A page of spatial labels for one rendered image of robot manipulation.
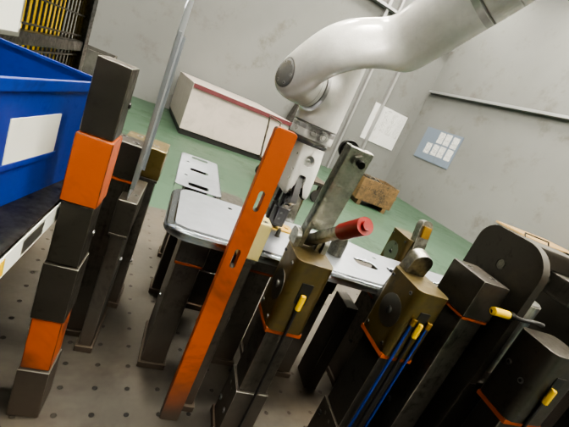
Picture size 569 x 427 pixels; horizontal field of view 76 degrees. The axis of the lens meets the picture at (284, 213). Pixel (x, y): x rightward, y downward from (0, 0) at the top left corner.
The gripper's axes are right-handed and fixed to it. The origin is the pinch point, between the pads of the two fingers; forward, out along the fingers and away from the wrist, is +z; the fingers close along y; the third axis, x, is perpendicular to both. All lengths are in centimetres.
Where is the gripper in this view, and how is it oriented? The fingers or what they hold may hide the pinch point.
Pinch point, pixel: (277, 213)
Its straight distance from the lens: 73.3
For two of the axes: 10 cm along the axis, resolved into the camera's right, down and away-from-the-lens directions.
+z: -3.9, 8.8, 2.7
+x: -9.0, -3.0, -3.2
